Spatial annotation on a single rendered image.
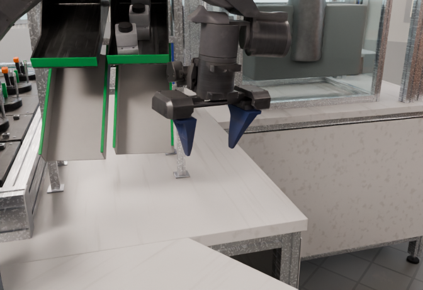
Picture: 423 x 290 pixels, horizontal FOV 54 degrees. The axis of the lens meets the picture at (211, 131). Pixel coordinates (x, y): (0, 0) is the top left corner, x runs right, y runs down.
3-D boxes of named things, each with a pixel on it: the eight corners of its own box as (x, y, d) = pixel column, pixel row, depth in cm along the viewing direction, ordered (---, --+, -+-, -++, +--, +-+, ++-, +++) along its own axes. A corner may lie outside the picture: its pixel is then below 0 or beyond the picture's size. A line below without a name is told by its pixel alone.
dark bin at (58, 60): (97, 67, 86) (92, 36, 81) (33, 68, 85) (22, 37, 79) (110, 4, 106) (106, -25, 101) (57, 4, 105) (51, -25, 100)
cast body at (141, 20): (150, 40, 95) (148, 12, 90) (130, 40, 95) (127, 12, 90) (150, 22, 101) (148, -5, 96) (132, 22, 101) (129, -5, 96)
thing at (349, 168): (422, 263, 214) (454, 102, 186) (216, 304, 186) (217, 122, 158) (348, 201, 276) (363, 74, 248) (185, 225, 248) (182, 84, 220)
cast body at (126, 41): (139, 60, 89) (136, 32, 84) (118, 62, 89) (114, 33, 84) (136, 40, 95) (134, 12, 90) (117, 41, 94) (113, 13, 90)
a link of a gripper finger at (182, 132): (201, 118, 60) (181, 107, 65) (179, 121, 58) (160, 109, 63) (197, 162, 62) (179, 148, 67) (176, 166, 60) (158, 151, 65)
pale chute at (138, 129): (174, 153, 94) (173, 145, 90) (115, 155, 93) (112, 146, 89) (170, 53, 106) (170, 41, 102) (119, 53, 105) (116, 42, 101)
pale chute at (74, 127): (106, 160, 91) (102, 151, 86) (44, 161, 89) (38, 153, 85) (111, 55, 103) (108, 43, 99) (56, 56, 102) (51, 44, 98)
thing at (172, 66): (224, 58, 65) (201, 48, 70) (185, 60, 61) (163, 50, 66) (220, 94, 67) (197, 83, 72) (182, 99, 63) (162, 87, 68)
